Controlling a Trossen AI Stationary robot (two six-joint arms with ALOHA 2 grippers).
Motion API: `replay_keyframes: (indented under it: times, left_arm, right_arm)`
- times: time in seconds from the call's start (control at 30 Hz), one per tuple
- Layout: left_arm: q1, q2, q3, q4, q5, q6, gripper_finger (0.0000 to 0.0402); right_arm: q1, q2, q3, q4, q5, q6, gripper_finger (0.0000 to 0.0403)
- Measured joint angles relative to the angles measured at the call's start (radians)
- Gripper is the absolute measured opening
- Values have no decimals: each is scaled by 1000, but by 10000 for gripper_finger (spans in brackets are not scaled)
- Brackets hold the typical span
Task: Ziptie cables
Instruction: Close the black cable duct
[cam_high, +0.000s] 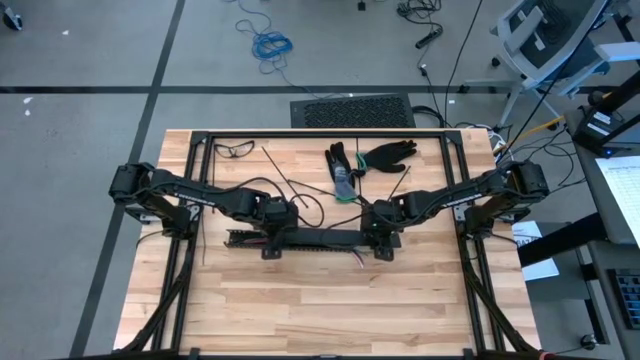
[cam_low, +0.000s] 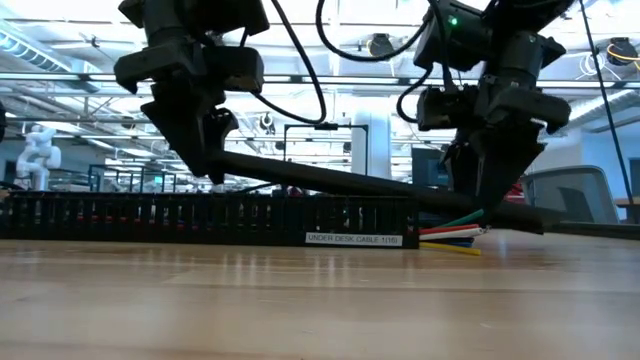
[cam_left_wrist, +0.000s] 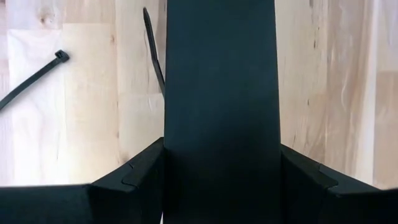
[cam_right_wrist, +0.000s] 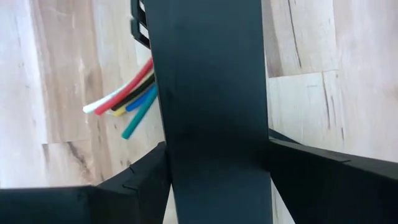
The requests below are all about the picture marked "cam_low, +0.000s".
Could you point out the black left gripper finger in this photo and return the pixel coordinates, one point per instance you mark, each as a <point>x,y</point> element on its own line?
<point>182,135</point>
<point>220,140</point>

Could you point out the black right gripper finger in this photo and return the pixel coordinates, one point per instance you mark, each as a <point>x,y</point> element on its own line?
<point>462,165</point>
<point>502,170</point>

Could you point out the black raceway cover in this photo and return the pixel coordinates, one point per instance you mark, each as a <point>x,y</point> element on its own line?
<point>350,182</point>

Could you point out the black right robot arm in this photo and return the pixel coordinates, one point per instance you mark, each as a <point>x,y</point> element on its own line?
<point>525,12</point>

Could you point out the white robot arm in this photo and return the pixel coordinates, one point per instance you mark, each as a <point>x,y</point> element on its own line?
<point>37,155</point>

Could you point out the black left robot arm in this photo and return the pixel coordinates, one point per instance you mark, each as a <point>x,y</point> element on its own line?
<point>200,12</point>

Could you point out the red bin stack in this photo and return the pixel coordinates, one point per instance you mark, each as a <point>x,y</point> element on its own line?
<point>515,192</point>

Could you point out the dark monitor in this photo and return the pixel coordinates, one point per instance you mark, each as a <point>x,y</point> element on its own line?
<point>427,167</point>

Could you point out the black workstation railing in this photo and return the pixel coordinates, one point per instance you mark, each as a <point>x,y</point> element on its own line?
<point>117,172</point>

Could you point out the grey office chair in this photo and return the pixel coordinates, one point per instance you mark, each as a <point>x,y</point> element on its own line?
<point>575,195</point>

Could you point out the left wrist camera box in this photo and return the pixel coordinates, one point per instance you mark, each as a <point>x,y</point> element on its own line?
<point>235,67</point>

